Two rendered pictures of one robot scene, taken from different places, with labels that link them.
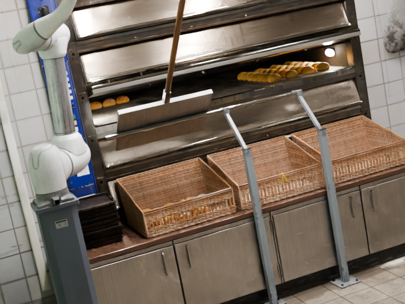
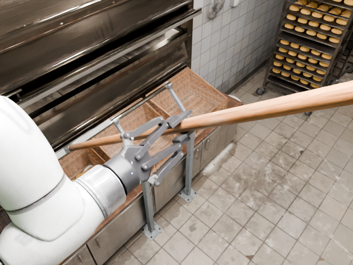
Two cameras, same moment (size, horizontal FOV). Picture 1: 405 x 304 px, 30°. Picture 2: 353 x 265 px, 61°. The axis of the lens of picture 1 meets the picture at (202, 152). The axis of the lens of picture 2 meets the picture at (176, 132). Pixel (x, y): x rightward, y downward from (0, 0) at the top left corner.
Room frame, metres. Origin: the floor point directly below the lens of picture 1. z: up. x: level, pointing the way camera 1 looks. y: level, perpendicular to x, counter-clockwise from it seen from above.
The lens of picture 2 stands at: (3.00, 0.16, 2.45)
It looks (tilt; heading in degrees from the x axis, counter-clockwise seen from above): 46 degrees down; 330
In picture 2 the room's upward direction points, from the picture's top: straight up
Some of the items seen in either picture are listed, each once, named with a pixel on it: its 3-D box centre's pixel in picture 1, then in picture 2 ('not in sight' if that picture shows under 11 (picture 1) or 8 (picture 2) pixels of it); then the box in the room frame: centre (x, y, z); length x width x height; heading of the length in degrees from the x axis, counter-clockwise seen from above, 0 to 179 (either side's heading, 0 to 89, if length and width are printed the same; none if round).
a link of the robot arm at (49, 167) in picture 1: (47, 166); not in sight; (3.54, 0.74, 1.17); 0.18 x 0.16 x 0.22; 154
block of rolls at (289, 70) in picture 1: (282, 70); not in sight; (5.36, -0.66, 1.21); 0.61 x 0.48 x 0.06; 18
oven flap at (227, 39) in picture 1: (221, 38); (92, 30); (4.76, -0.25, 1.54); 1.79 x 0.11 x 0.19; 108
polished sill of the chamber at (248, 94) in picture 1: (231, 98); (101, 80); (4.78, -0.24, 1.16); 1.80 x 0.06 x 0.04; 108
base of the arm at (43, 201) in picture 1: (53, 196); not in sight; (3.51, 0.74, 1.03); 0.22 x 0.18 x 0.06; 18
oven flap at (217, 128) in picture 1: (236, 120); (106, 97); (4.76, -0.25, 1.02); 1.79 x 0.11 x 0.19; 108
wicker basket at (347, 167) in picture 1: (349, 148); (187, 103); (4.70, -0.92, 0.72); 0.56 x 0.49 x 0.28; 109
